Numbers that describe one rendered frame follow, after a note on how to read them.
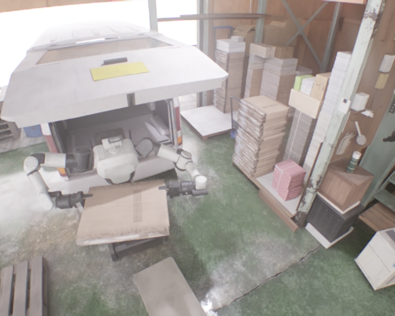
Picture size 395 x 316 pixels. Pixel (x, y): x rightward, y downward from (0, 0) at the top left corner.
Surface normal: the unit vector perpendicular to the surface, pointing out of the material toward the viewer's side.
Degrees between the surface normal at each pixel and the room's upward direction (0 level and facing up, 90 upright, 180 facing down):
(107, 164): 60
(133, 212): 0
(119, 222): 0
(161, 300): 0
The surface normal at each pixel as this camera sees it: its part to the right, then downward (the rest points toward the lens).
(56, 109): 0.37, 0.75
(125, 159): 0.36, 0.06
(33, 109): 0.04, -0.69
